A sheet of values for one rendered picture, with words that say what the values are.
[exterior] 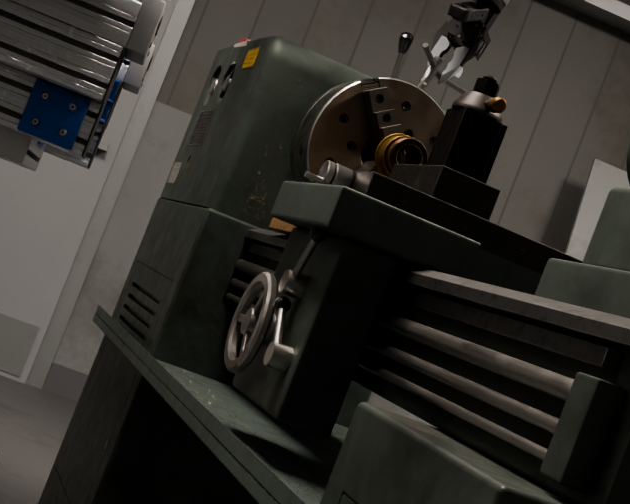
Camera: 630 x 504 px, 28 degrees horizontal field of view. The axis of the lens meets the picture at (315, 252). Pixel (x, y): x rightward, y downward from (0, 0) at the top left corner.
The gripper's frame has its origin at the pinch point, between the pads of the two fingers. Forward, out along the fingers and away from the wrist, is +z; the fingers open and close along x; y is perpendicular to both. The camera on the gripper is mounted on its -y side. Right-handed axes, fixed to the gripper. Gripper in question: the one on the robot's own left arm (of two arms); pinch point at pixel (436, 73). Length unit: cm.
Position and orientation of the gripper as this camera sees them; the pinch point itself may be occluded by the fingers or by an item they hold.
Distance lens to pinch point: 261.6
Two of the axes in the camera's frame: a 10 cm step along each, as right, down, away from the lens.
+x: -8.0, -4.7, 3.8
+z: -5.4, 8.4, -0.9
